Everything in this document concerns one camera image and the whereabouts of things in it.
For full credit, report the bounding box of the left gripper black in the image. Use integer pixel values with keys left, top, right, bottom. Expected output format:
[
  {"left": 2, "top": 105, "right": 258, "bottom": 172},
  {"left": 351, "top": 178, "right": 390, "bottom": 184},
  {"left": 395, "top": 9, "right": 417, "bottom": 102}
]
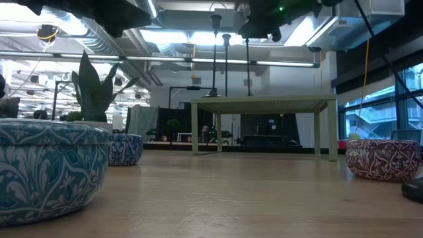
[{"left": 13, "top": 0, "right": 153, "bottom": 38}]

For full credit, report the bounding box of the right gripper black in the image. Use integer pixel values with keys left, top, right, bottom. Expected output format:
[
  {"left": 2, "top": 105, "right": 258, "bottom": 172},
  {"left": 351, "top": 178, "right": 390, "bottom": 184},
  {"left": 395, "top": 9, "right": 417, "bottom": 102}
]
[{"left": 235, "top": 0, "right": 323, "bottom": 43}]

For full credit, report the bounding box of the black candlestick holder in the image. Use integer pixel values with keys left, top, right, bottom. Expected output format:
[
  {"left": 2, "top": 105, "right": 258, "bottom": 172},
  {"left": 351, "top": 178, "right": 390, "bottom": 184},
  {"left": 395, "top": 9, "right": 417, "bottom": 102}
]
[
  {"left": 245, "top": 37, "right": 251, "bottom": 97},
  {"left": 401, "top": 177, "right": 423, "bottom": 204},
  {"left": 202, "top": 14, "right": 222, "bottom": 99}
]

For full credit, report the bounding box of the dark blue patterned tin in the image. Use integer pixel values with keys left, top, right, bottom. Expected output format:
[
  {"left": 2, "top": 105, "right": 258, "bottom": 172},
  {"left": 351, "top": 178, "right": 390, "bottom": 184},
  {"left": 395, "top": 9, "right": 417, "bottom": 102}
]
[{"left": 107, "top": 132, "right": 144, "bottom": 167}]

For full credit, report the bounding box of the teal patterned tin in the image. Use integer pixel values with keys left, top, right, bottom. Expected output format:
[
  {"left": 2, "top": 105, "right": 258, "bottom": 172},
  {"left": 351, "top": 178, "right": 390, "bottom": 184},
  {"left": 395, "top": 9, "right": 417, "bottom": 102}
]
[{"left": 0, "top": 118, "right": 110, "bottom": 228}]

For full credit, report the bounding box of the purple patterned tin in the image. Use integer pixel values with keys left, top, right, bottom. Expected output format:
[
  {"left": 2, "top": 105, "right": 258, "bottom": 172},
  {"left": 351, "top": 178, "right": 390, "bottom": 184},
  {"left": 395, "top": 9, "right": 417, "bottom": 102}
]
[{"left": 345, "top": 139, "right": 423, "bottom": 182}]

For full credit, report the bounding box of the long hanging light bar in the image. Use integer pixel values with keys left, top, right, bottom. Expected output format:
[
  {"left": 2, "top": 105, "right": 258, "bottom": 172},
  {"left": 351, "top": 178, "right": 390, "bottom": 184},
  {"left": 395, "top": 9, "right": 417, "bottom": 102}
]
[{"left": 0, "top": 50, "right": 320, "bottom": 69}]

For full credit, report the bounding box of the green perforated metal shelf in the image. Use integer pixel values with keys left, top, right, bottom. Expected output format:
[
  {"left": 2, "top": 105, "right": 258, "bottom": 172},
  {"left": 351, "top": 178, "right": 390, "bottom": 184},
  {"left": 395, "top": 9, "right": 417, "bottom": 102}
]
[{"left": 190, "top": 93, "right": 339, "bottom": 162}]

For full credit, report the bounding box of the black round ceiling device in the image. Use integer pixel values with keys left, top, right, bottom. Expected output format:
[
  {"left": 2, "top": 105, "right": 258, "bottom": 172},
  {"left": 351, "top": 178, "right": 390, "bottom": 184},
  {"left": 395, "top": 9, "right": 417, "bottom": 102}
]
[{"left": 35, "top": 24, "right": 60, "bottom": 44}]

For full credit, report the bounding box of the snake plant in white pot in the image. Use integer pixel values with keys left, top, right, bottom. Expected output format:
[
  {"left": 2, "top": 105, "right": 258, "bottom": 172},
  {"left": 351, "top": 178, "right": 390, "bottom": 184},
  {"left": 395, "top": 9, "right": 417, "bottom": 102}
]
[{"left": 71, "top": 50, "right": 140, "bottom": 134}]

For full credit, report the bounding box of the dark background cabinet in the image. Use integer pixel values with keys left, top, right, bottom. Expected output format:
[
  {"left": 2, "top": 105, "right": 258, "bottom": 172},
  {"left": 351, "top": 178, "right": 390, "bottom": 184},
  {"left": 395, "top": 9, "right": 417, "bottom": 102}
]
[{"left": 240, "top": 114, "right": 301, "bottom": 148}]

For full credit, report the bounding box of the grey hanging cloth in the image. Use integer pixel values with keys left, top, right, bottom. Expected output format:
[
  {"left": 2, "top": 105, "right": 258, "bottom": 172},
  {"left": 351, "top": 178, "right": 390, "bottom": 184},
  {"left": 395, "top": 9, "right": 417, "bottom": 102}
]
[{"left": 127, "top": 104, "right": 160, "bottom": 144}]

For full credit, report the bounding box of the black metal stand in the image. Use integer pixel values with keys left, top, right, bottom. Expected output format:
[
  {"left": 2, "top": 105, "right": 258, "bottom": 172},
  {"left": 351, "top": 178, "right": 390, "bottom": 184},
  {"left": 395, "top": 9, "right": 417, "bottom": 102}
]
[{"left": 52, "top": 80, "right": 83, "bottom": 122}]

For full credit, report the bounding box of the small background potted tree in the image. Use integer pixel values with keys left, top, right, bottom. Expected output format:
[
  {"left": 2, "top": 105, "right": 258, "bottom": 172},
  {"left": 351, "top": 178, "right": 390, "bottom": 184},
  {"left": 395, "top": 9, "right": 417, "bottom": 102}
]
[{"left": 166, "top": 118, "right": 181, "bottom": 143}]

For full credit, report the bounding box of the person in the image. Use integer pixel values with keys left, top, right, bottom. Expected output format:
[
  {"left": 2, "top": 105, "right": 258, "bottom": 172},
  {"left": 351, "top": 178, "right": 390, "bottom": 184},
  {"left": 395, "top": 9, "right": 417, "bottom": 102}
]
[{"left": 199, "top": 124, "right": 212, "bottom": 143}]

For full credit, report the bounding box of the black monitor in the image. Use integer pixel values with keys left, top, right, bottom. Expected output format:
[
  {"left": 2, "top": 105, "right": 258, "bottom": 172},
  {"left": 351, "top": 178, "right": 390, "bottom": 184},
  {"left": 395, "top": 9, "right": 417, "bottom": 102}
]
[{"left": 0, "top": 97, "right": 20, "bottom": 119}]

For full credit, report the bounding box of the yellow hanging cable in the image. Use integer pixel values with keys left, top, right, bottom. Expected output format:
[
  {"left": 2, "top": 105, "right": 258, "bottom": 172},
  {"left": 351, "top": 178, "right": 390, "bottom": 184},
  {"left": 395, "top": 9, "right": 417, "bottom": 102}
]
[{"left": 355, "top": 31, "right": 370, "bottom": 133}]

